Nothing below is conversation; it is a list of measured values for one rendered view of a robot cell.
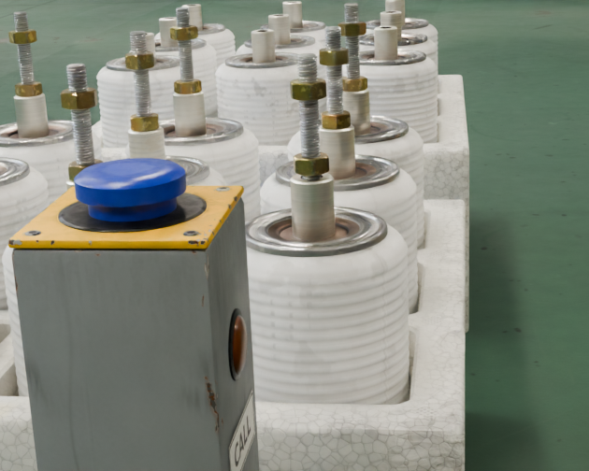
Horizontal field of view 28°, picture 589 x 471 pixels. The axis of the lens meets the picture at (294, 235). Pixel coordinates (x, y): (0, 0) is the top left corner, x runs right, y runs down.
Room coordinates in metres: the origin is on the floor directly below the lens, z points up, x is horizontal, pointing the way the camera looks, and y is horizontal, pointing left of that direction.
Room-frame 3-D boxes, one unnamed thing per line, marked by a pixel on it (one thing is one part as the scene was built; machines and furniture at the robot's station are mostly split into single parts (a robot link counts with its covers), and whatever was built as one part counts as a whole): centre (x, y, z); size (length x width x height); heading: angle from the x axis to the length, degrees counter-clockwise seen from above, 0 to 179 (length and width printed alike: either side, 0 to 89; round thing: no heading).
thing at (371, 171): (0.69, -0.03, 0.25); 0.08 x 0.08 x 0.01
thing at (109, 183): (0.41, 0.06, 0.32); 0.04 x 0.04 x 0.02
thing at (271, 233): (0.58, -0.01, 0.25); 0.08 x 0.08 x 0.01
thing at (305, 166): (0.58, -0.01, 0.29); 0.02 x 0.02 x 0.01; 5
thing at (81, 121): (0.59, 0.11, 0.30); 0.01 x 0.01 x 0.08
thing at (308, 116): (0.58, -0.01, 0.31); 0.01 x 0.01 x 0.08
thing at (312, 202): (0.58, -0.01, 0.26); 0.02 x 0.02 x 0.03
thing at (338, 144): (0.69, -0.03, 0.26); 0.02 x 0.02 x 0.03
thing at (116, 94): (1.15, 0.14, 0.16); 0.10 x 0.10 x 0.18
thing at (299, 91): (0.58, -0.01, 0.33); 0.02 x 0.02 x 0.01; 5
